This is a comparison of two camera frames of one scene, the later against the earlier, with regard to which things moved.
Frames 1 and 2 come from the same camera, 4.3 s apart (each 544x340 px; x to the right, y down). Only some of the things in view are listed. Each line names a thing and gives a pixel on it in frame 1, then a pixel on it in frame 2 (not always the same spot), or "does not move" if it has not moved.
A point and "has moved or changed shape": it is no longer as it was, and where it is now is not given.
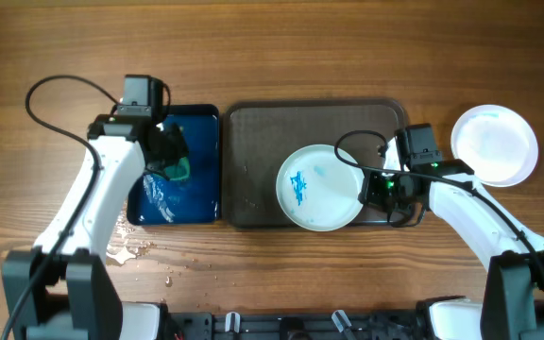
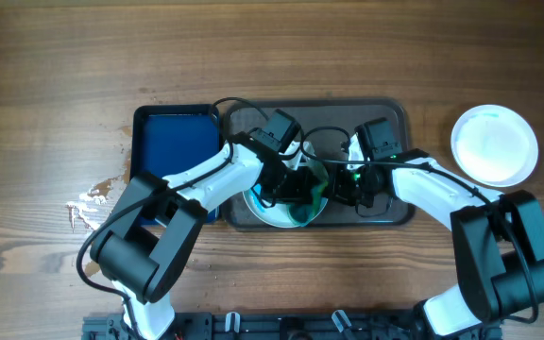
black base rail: (297, 326) does not move
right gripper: (370, 195) -> (338, 191)
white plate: (497, 142) does not move
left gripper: (179, 145) -> (301, 194)
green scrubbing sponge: (178, 172) -> (303, 214)
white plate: (317, 191) has moved or changed shape
